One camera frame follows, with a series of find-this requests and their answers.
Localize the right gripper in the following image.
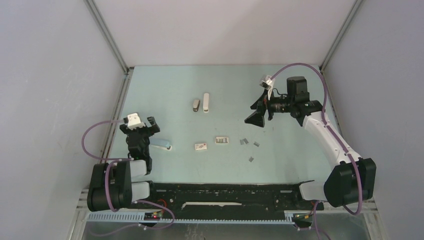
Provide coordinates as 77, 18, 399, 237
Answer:
245, 87, 294, 128

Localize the light blue stapler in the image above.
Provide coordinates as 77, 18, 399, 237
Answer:
150, 138, 173, 151

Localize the staple box with barcode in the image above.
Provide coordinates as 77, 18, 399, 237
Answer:
215, 136, 229, 144

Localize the white stapler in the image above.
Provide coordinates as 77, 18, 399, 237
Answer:
202, 92, 210, 113

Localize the small grey stapler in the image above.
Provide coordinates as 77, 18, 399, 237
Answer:
192, 99, 201, 113

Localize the white staple box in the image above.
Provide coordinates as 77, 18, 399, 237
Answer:
194, 142, 207, 151

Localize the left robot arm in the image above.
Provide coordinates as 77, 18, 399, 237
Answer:
81, 113, 160, 212

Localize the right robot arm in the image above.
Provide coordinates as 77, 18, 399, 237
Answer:
244, 75, 377, 209

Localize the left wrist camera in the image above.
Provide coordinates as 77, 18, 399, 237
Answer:
126, 112, 146, 130

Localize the left aluminium frame post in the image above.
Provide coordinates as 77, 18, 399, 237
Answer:
83, 0, 134, 158

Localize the aluminium frame post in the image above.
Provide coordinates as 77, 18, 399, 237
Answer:
319, 0, 365, 73
83, 0, 134, 158

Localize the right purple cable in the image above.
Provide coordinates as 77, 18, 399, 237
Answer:
269, 62, 364, 240

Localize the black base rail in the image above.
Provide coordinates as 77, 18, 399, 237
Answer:
147, 182, 314, 221

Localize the right aluminium frame post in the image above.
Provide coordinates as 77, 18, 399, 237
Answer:
319, 0, 365, 73

